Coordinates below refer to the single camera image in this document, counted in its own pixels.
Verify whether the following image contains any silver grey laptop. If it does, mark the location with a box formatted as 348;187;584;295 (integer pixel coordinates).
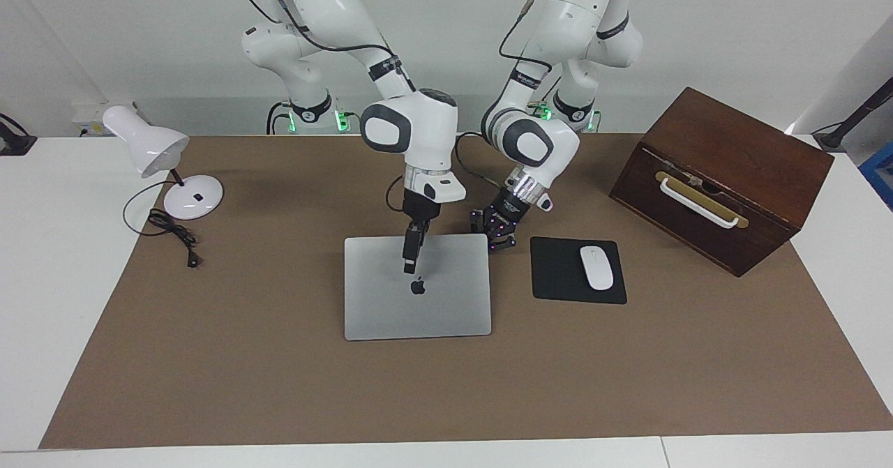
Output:
343;234;493;342

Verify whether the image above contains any black mouse pad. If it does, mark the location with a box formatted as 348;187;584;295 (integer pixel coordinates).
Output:
530;236;628;305

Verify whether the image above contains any white computer mouse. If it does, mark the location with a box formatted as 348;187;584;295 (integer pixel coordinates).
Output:
580;246;615;292

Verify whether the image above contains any brown table mat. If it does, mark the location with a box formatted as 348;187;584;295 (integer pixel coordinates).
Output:
38;133;893;450

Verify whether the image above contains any brass box plate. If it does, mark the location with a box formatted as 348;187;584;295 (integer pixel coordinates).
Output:
654;171;749;229

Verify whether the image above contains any dark brown wooden box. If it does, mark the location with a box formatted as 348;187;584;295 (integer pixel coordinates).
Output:
609;86;835;278

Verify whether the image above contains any white desk lamp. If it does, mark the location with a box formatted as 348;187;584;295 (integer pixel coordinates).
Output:
103;105;225;221

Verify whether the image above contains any black stand pole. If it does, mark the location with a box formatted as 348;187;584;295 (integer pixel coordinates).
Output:
813;77;893;153

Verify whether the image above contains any blue crate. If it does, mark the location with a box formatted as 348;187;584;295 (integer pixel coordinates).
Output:
860;149;893;211

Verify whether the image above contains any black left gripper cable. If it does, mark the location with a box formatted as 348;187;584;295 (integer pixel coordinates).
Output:
453;0;559;188

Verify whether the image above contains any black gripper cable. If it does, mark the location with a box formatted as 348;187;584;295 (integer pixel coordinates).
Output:
453;0;559;188
236;0;412;212

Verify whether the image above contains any black arm base cable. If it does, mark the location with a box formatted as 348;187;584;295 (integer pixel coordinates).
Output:
267;100;292;135

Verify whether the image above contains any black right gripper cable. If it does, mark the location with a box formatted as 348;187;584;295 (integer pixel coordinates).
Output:
236;0;412;212

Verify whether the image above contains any white box handle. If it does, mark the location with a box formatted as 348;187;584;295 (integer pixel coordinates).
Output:
660;177;739;229

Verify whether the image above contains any black lamp power cable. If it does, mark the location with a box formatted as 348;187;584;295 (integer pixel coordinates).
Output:
123;179;201;269

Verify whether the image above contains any white wall socket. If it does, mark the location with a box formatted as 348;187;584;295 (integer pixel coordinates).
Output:
72;102;116;137

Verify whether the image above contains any black clamp mount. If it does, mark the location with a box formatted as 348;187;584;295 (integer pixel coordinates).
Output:
0;114;37;156

